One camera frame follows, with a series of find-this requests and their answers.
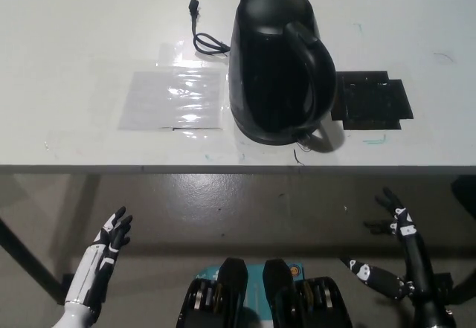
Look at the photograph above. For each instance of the black square mat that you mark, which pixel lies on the black square mat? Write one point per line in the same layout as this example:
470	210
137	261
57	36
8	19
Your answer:
372	101

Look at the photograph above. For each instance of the black electric kettle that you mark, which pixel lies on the black electric kettle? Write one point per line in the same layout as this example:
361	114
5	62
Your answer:
267	82

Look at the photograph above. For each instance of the black diagonal table leg bar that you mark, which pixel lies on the black diagonal table leg bar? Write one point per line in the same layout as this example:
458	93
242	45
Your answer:
29	261

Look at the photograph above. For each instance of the black kettle base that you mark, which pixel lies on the black kettle base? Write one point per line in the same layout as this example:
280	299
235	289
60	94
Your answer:
260	139

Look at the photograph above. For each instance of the black bulky object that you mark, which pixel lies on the black bulky object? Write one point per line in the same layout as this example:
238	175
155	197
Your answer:
465	194

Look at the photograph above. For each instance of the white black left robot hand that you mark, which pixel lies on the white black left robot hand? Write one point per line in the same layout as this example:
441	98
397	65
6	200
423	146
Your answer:
91	268

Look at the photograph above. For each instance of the clear tape patch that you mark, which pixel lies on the clear tape patch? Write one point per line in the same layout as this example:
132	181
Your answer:
171	54

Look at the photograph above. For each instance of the clear plastic covered paper sheet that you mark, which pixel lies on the clear plastic covered paper sheet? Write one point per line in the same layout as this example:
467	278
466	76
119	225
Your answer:
156	101

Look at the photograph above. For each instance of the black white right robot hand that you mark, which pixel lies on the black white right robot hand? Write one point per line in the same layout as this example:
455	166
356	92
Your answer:
414	253

